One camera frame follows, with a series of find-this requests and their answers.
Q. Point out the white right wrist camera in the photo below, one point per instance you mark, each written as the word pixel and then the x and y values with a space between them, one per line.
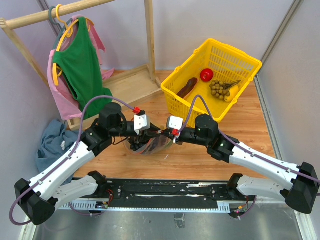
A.
pixel 174 123

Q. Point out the dark blue grape bunch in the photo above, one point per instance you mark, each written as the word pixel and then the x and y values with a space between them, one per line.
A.
pixel 136 146

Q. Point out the red apple toy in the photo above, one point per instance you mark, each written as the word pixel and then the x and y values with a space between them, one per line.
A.
pixel 206 75

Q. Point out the clear zip bag orange zipper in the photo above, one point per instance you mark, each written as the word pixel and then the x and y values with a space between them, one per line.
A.
pixel 144 150

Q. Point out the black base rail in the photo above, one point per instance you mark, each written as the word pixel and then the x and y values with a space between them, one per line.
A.
pixel 149 195

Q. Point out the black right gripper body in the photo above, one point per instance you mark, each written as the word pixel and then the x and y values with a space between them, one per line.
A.
pixel 188 135

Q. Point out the green tank top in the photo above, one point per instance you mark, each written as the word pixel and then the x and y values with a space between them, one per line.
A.
pixel 81 68

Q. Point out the pink garment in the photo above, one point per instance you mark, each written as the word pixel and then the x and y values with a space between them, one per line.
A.
pixel 68 107

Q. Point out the yellow clothes hanger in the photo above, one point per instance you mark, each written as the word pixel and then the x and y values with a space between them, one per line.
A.
pixel 66 32

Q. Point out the teal clothes hanger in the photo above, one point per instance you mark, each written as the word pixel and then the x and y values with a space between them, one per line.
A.
pixel 59 30

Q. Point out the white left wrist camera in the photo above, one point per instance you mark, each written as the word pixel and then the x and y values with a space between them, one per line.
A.
pixel 141 123

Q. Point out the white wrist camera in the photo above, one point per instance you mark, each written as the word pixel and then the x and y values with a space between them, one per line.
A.
pixel 141 123
pixel 174 123

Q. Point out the yellow plastic basket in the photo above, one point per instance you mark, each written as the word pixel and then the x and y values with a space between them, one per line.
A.
pixel 228 63

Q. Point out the tan longan bunch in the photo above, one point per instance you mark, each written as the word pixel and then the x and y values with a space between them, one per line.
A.
pixel 220 88

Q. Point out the wooden clothes rack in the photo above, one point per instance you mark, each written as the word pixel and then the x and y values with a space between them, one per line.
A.
pixel 132 87

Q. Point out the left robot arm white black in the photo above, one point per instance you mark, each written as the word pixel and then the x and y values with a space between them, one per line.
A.
pixel 43 194

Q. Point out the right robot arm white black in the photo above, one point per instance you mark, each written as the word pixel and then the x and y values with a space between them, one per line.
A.
pixel 296 185

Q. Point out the blue cloth heap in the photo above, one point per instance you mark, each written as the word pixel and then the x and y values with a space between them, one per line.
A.
pixel 56 140

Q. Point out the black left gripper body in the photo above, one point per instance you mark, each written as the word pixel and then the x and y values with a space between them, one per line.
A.
pixel 125 131

